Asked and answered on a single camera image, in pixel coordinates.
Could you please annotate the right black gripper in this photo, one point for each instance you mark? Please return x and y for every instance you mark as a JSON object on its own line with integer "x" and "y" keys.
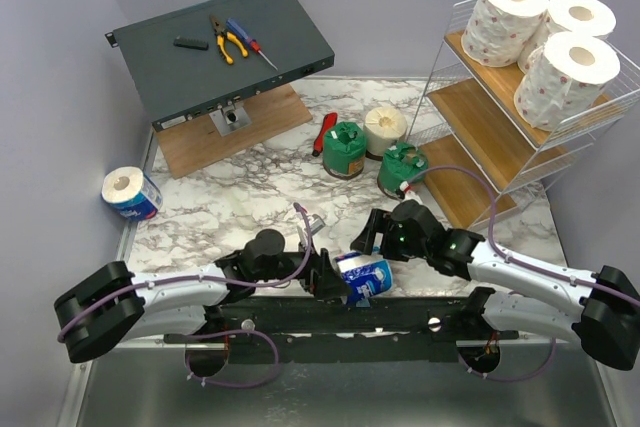
{"x": 382, "y": 231}

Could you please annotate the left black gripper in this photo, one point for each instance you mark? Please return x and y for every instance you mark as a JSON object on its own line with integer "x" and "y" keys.
{"x": 320, "y": 279}

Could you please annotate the blue Tempo tissue roll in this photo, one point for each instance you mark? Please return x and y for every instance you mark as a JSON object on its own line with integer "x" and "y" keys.
{"x": 366, "y": 276}

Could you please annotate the floral roll back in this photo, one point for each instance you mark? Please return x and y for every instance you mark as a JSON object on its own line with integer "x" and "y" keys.
{"x": 567, "y": 75}

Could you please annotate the floral roll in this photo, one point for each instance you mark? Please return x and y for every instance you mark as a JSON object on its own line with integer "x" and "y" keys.
{"x": 497, "y": 30}
{"x": 589, "y": 17}
{"x": 567, "y": 75}

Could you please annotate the floral roll front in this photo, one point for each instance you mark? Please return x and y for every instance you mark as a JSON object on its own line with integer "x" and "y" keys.
{"x": 589, "y": 17}

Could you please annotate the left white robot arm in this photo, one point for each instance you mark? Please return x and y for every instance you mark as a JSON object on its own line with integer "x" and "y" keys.
{"x": 114, "y": 304}

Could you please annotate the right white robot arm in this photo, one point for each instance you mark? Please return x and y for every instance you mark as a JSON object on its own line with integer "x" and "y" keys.
{"x": 597, "y": 310}

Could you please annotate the bottom wooden shelf board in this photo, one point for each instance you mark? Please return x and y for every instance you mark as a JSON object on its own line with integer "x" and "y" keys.
{"x": 463, "y": 199}

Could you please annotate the wooden shelf board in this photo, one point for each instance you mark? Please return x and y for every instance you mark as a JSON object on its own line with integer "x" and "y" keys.
{"x": 491, "y": 138}
{"x": 463, "y": 199}
{"x": 500, "y": 85}

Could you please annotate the middle wooden shelf board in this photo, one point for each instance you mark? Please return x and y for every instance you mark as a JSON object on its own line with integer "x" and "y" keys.
{"x": 491, "y": 138}

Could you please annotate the top wooden shelf board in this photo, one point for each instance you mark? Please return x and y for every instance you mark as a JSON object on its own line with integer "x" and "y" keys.
{"x": 500, "y": 85}

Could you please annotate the green wrapped roll right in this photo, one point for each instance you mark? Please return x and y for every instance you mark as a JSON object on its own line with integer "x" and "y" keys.
{"x": 401, "y": 162}

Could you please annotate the green wrapped roll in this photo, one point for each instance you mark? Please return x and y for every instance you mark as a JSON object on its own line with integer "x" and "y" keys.
{"x": 401, "y": 162}
{"x": 344, "y": 150}

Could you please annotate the green wrapped roll left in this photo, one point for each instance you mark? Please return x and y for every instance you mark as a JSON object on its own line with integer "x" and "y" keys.
{"x": 344, "y": 150}

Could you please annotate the cream wrapped roll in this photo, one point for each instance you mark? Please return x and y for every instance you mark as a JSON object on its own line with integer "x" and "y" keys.
{"x": 383, "y": 127}

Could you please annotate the red utility knife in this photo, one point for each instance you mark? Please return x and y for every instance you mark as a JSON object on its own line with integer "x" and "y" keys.
{"x": 329, "y": 121}

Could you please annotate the wooden board under chassis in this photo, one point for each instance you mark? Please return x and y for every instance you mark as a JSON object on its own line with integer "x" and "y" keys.
{"x": 207, "y": 139}

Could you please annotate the blue red screwdriver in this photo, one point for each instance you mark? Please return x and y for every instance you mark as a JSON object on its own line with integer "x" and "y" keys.
{"x": 247, "y": 39}

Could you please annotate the blue wrapped roll far left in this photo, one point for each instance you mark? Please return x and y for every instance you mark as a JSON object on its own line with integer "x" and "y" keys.
{"x": 131, "y": 192}

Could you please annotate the dark grey rack chassis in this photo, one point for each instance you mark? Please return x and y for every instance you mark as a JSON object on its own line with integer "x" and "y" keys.
{"x": 213, "y": 55}

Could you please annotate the black bit holder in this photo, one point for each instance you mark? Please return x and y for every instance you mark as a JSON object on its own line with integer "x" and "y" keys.
{"x": 191, "y": 43}

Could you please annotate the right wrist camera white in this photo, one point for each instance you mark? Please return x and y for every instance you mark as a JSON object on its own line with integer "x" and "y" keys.
{"x": 405, "y": 192}

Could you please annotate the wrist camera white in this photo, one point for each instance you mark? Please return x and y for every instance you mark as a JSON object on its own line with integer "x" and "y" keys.
{"x": 405, "y": 192}
{"x": 316, "y": 224}

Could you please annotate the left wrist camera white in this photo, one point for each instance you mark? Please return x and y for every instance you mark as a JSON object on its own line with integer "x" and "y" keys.
{"x": 316, "y": 224}

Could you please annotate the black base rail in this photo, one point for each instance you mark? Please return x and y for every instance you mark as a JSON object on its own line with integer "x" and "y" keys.
{"x": 389, "y": 329}

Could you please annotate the white wire shelf rack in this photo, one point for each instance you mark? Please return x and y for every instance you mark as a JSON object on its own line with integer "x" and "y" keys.
{"x": 623, "y": 90}

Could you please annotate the yellow handled pliers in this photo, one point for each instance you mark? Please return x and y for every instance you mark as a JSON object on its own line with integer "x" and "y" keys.
{"x": 223, "y": 36}

